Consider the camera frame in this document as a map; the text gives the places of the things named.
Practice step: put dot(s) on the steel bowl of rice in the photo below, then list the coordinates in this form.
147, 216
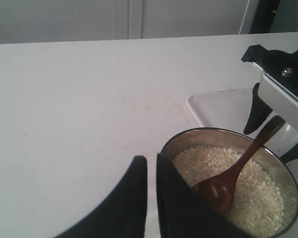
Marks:
266, 194

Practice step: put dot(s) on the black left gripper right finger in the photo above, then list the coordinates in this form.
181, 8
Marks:
181, 213

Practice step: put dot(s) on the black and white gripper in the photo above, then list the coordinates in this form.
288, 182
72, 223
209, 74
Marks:
276, 92

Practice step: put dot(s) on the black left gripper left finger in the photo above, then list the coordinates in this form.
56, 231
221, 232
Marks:
122, 214

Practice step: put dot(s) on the brown wooden spoon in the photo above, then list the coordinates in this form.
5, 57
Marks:
218, 191

